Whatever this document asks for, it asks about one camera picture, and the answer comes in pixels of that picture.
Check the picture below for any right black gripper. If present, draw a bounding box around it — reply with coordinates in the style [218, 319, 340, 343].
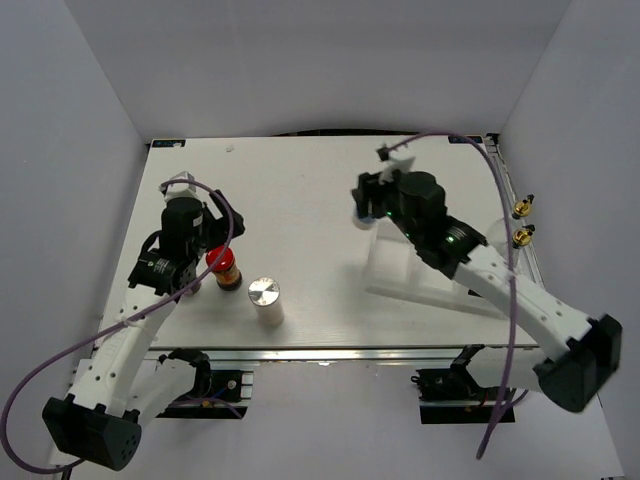
[350, 167, 421, 246]

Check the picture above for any blue label silver cap shaker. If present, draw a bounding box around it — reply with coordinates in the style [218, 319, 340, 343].
[352, 213, 377, 231]

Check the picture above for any clear glass bottle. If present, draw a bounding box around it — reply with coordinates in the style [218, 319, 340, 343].
[485, 194, 535, 258]

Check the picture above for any glass bottle with dark sauce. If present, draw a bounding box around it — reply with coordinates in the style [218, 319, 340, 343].
[505, 224, 536, 271]

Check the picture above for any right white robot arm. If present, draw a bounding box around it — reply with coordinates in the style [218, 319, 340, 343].
[351, 170, 622, 413]

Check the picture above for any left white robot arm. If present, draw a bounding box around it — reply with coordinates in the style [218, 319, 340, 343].
[42, 184, 244, 471]

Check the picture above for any red lid sauce jar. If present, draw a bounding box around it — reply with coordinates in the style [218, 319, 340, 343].
[205, 246, 242, 291]

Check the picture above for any right blue corner sticker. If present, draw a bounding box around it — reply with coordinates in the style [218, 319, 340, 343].
[447, 135, 483, 145]

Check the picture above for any blue corner sticker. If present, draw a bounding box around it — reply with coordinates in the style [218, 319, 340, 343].
[151, 139, 186, 148]
[447, 135, 483, 145]

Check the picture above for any white three-slot organizer tray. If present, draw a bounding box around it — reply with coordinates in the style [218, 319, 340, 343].
[363, 220, 504, 318]

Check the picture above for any left blue corner sticker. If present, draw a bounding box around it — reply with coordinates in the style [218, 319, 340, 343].
[151, 139, 186, 148]

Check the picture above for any white silver cap shaker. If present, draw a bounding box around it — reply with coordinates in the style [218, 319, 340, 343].
[248, 276, 284, 327]

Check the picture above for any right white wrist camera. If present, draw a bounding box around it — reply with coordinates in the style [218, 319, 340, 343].
[376, 145, 416, 184]

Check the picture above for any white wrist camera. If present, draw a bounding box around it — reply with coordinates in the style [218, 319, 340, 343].
[376, 145, 416, 184]
[159, 171, 199, 204]

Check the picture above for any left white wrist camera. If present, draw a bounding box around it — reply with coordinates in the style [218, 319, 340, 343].
[159, 171, 199, 204]

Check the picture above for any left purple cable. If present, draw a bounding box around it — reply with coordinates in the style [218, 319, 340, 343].
[0, 180, 236, 474]

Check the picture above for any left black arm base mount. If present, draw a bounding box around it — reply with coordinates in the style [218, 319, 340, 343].
[157, 348, 254, 420]

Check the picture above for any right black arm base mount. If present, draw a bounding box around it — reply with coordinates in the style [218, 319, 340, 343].
[411, 369, 498, 425]

